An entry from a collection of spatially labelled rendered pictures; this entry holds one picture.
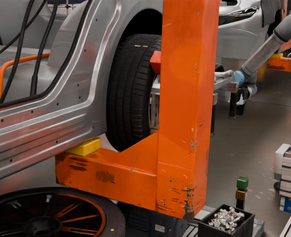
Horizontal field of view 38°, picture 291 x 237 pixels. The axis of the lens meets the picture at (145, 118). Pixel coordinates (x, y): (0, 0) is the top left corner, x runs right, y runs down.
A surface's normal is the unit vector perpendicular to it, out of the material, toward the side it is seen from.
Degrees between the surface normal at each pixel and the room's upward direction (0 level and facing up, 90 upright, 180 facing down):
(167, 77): 90
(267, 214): 0
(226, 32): 89
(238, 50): 104
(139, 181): 90
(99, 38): 90
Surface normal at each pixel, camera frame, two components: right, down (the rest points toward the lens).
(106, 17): 0.88, 0.15
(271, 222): 0.03, -0.96
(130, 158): -0.47, 0.22
